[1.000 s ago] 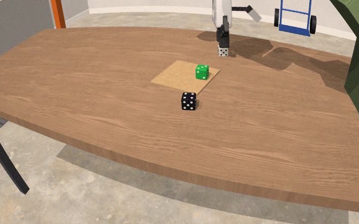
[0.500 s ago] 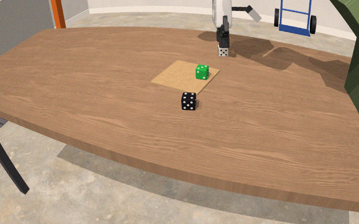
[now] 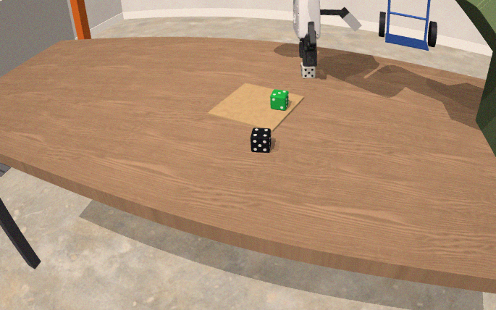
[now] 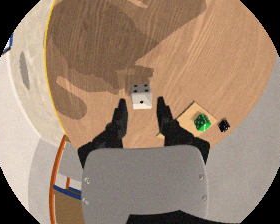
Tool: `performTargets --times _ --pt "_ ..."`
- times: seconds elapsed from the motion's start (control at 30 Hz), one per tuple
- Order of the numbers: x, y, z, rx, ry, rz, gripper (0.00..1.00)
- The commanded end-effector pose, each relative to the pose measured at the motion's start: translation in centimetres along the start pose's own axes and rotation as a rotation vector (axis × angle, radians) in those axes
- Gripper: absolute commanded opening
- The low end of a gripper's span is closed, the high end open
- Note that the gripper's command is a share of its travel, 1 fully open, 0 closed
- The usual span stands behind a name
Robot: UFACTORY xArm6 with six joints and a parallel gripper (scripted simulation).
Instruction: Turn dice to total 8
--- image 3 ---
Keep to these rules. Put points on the black die with white pips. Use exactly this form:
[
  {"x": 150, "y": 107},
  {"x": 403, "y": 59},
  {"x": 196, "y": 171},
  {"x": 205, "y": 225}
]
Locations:
[{"x": 261, "y": 140}]

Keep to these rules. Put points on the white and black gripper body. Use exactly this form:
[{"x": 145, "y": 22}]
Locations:
[{"x": 305, "y": 11}]

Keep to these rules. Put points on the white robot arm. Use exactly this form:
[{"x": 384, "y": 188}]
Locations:
[{"x": 345, "y": 15}]

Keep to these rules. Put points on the tan flat square mat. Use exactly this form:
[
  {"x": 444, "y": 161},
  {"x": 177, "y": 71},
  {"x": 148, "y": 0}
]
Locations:
[{"x": 250, "y": 105}]

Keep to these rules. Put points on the green die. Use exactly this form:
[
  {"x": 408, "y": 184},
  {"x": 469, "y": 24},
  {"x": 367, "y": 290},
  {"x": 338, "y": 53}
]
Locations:
[{"x": 279, "y": 99}]

